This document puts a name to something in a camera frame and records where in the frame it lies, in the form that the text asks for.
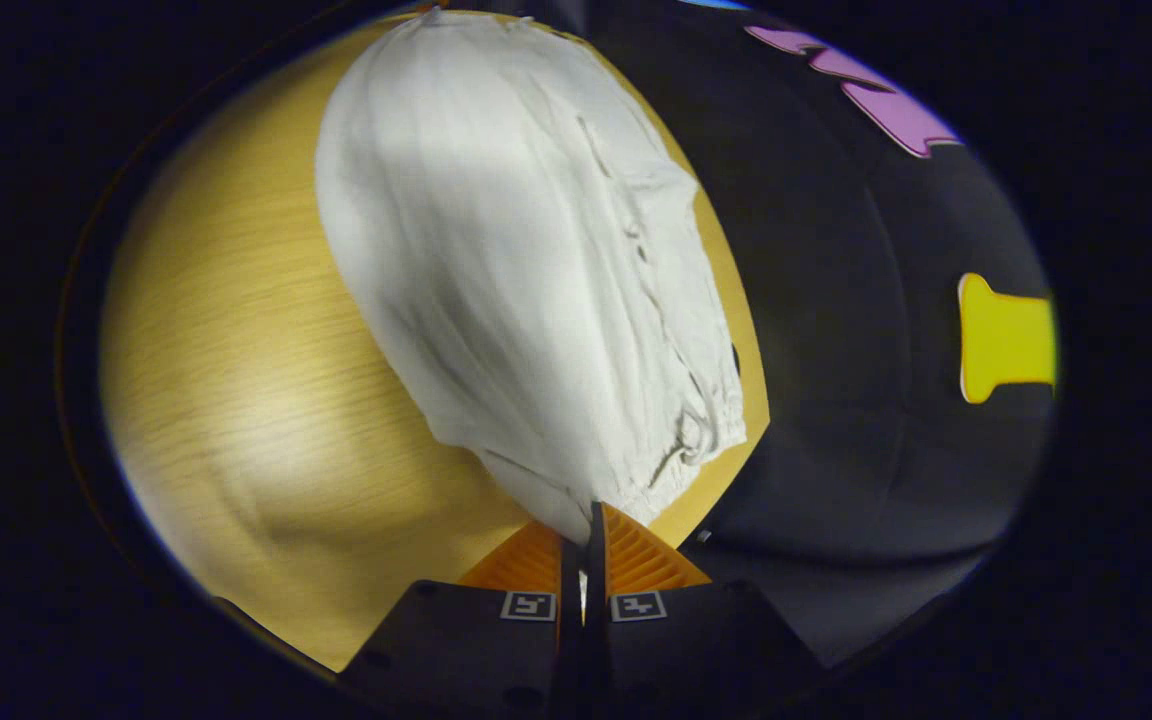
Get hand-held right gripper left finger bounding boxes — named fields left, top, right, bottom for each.
left=336, top=520, right=583, bottom=720

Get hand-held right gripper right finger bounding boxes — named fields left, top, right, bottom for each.
left=586, top=503, right=827, bottom=720

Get white jeans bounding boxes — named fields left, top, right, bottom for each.
left=314, top=10, right=749, bottom=546

